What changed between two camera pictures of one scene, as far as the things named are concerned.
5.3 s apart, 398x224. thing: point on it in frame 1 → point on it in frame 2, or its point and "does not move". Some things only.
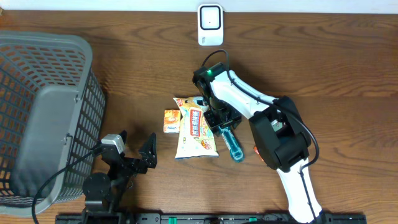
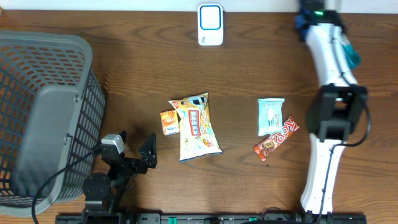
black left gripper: (142, 167) does not move
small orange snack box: (171, 121) does not move
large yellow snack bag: (195, 137) does not move
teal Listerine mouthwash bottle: (229, 138) → (352, 55)
